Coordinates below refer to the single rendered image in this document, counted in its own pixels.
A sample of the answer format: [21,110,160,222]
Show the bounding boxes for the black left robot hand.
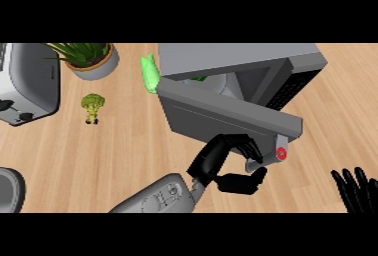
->
[187,133,271,196]

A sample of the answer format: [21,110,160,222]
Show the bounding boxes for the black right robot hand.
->
[330,166,378,214]

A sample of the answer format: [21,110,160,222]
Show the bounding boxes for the grey microwave door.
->
[156,77,305,165]

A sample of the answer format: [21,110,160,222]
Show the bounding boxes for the white microwave turntable plate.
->
[188,73,244,100]

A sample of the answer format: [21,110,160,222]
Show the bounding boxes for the grey microwave body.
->
[157,43,330,113]

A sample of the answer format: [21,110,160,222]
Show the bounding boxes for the green broccoli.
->
[80,93,107,126]

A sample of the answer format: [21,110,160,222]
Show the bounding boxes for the potted green plant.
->
[46,43,122,82]

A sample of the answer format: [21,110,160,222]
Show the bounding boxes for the grey round appliance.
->
[0,167,29,214]

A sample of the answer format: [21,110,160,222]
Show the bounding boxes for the silver toaster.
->
[0,43,63,127]

